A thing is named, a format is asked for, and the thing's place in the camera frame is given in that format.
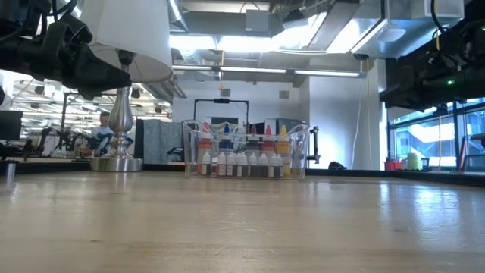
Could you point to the black monitor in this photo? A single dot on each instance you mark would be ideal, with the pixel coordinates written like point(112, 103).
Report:
point(9, 125)

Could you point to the large purple food coloring bottle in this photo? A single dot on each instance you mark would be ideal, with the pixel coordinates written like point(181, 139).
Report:
point(253, 145)

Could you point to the person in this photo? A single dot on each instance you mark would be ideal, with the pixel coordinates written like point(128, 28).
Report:
point(99, 132)

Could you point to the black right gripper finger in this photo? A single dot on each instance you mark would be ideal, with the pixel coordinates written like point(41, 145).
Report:
point(401, 87)

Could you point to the black clamp mount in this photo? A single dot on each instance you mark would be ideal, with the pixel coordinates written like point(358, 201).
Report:
point(315, 144)

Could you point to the silver metal post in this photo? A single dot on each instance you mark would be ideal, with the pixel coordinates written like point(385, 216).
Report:
point(10, 170)

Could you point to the ceiling light strip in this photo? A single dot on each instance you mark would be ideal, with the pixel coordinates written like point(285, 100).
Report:
point(265, 70)

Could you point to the large blue food coloring bottle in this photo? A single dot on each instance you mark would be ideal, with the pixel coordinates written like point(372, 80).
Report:
point(226, 145)

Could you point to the grey divider panel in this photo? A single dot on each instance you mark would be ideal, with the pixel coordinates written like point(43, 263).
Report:
point(159, 140)

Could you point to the black window frame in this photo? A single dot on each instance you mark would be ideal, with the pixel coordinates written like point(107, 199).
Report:
point(456, 132)

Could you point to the green spool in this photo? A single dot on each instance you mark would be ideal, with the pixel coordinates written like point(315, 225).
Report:
point(413, 161)

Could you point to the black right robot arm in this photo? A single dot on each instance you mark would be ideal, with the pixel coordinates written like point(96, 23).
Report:
point(473, 22)

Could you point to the black frame stand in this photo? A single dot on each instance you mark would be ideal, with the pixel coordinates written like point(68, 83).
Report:
point(221, 101)

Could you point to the large orange food coloring bottle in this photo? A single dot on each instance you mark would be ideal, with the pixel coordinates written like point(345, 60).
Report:
point(204, 146)

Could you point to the silver table lamp white shade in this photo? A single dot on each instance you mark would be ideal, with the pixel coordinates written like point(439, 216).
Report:
point(129, 34)

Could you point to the clear plastic bin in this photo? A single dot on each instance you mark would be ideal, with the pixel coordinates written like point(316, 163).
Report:
point(299, 151)

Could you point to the large yellow food coloring bottle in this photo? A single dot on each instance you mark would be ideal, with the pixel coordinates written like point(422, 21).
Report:
point(284, 146)

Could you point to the red box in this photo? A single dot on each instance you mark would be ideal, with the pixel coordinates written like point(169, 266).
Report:
point(392, 165)

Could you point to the black dome object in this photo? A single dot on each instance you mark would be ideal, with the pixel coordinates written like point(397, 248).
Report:
point(336, 166)

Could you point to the black background robot arm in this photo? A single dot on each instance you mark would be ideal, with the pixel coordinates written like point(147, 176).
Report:
point(49, 136)

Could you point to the small red dropper bottle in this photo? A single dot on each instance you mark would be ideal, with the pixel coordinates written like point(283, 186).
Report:
point(242, 167)

